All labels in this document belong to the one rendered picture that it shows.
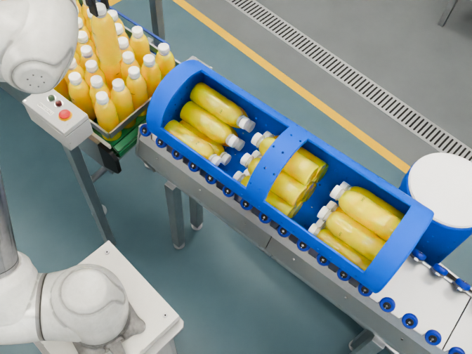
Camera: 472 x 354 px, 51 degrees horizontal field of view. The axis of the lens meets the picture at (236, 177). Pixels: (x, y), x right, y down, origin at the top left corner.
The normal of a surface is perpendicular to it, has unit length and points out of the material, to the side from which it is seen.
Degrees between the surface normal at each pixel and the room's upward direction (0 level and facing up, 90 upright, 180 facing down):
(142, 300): 5
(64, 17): 52
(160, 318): 5
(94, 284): 10
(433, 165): 0
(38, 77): 87
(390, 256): 41
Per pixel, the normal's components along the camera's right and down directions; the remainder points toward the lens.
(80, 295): 0.24, -0.49
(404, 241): -0.17, -0.25
